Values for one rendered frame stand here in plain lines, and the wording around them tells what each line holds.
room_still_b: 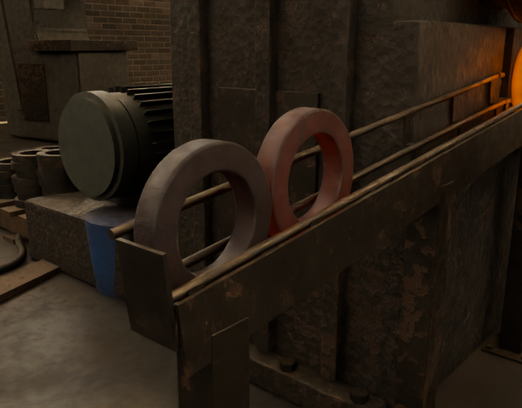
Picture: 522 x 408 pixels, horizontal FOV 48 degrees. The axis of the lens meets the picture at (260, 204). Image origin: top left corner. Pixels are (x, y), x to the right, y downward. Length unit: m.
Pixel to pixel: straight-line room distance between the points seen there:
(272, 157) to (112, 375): 1.04
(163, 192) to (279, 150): 0.18
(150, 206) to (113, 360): 1.14
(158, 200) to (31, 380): 1.14
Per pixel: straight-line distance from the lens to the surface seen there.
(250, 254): 0.65
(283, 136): 0.70
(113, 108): 2.00
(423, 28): 1.16
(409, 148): 1.08
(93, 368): 1.67
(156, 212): 0.57
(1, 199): 2.95
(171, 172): 0.58
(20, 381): 1.67
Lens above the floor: 0.82
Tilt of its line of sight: 15 degrees down
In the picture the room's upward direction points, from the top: straight up
